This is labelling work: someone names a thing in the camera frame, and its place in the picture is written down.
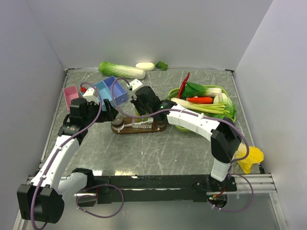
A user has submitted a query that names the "brown wooden tray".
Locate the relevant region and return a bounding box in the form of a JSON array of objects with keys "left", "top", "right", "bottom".
[{"left": 111, "top": 117, "right": 166, "bottom": 134}]

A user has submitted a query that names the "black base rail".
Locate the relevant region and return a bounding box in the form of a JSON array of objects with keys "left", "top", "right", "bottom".
[{"left": 80, "top": 174, "right": 237, "bottom": 204}]

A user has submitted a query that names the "green plastic vegetable basket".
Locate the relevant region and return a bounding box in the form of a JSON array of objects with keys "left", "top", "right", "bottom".
[{"left": 167, "top": 85, "right": 237, "bottom": 133}]

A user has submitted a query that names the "bok choy in basket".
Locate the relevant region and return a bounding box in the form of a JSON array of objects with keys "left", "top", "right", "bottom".
[{"left": 181, "top": 82, "right": 223, "bottom": 98}]

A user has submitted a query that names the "napa cabbage in basket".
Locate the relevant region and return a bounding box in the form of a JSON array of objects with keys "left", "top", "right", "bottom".
[{"left": 213, "top": 93, "right": 236, "bottom": 122}]

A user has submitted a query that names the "purple drawer box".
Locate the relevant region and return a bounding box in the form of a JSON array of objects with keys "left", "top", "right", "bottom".
[{"left": 103, "top": 76, "right": 128, "bottom": 105}]

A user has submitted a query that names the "yellow cabbage by arm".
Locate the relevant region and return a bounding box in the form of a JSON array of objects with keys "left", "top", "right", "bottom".
[{"left": 235, "top": 143, "right": 264, "bottom": 174}]

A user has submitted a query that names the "napa cabbage on table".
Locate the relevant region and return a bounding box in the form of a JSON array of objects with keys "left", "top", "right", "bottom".
[{"left": 98, "top": 61, "right": 146, "bottom": 79}]

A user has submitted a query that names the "aluminium frame rail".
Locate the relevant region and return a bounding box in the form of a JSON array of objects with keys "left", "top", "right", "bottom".
[{"left": 14, "top": 173, "right": 277, "bottom": 230}]

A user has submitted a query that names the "pink drawer box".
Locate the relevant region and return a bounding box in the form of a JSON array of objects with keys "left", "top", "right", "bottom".
[{"left": 63, "top": 85, "right": 79, "bottom": 111}]

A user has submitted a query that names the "frosted clear glass cup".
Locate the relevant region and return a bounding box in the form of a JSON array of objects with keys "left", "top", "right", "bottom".
[{"left": 111, "top": 113, "right": 124, "bottom": 131}]

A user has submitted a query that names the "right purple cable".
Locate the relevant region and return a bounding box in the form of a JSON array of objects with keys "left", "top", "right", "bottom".
[{"left": 110, "top": 77, "right": 254, "bottom": 213}]

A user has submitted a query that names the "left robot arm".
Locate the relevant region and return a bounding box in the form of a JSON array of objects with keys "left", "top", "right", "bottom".
[{"left": 17, "top": 98, "right": 118, "bottom": 224}]

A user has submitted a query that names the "white celery stalk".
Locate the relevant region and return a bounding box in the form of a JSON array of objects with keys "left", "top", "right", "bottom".
[{"left": 171, "top": 98, "right": 236, "bottom": 121}]

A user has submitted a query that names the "orange carrot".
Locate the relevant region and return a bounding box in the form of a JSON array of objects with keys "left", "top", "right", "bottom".
[{"left": 187, "top": 97, "right": 213, "bottom": 104}]

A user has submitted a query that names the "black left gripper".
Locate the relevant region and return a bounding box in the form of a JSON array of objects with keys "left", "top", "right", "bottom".
[{"left": 83, "top": 99, "right": 118, "bottom": 126}]

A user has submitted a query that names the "white daikon radish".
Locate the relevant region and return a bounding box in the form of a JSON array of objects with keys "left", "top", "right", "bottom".
[{"left": 135, "top": 61, "right": 168, "bottom": 71}]

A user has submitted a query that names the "clear textured plastic holder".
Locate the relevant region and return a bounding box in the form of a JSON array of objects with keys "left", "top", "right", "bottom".
[{"left": 131, "top": 117, "right": 154, "bottom": 131}]

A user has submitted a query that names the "dark glass cup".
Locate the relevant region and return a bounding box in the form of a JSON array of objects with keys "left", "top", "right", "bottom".
[{"left": 156, "top": 118, "right": 167, "bottom": 129}]

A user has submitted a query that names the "red chili pepper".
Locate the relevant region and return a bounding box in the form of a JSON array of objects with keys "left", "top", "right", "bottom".
[{"left": 177, "top": 72, "right": 190, "bottom": 99}]

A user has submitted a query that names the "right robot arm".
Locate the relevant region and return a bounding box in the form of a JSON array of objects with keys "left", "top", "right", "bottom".
[{"left": 129, "top": 85, "right": 242, "bottom": 191}]

